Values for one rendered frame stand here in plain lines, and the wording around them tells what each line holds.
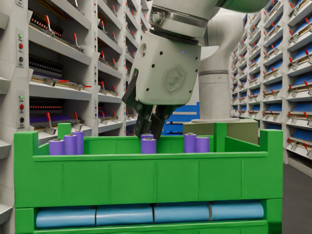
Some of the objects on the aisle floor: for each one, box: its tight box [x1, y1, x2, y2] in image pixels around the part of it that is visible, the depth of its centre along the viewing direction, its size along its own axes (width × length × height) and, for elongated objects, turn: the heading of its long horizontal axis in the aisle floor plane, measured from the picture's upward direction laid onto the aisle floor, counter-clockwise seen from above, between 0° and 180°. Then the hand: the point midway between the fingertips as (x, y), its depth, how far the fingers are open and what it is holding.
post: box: [59, 0, 98, 137], centre depth 159 cm, size 20×9×178 cm
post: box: [99, 0, 126, 137], centre depth 228 cm, size 20×9×178 cm
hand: (149, 126), depth 46 cm, fingers closed, pressing on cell
